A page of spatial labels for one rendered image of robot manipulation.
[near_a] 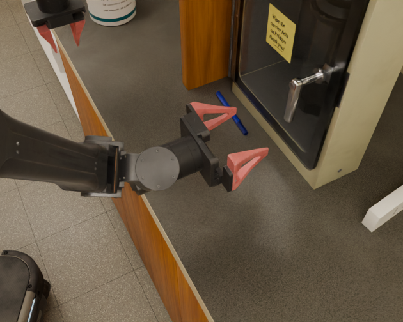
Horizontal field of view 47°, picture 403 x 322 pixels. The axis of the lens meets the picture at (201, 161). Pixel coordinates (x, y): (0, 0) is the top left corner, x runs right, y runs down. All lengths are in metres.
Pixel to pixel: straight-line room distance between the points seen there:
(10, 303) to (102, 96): 0.83
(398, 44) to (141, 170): 0.42
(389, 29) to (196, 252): 0.48
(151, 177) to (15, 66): 2.28
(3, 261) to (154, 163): 1.22
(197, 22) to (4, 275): 1.11
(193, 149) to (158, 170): 0.10
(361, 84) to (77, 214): 1.52
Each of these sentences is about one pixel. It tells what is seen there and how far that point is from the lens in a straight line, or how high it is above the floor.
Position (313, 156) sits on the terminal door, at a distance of 0.86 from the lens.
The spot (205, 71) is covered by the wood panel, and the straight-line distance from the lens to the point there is 1.09.
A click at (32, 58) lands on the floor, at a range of 2.84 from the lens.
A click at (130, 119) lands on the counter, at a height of 0.94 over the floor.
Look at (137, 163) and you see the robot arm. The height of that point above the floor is 1.23.
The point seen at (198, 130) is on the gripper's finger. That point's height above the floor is 1.18.
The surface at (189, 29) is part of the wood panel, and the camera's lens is 0.99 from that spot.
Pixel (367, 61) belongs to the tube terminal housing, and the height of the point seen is 1.25.
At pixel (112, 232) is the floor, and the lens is 1.98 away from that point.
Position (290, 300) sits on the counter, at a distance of 0.82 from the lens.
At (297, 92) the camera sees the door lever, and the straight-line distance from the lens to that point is 0.75.
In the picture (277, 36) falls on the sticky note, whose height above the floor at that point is 1.20.
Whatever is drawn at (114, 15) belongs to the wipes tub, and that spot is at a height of 0.97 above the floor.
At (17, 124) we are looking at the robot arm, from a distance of 0.39.
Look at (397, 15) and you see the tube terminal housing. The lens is 0.71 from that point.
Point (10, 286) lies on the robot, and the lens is 1.70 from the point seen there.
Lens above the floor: 1.69
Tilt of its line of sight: 52 degrees down
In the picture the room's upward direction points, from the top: straight up
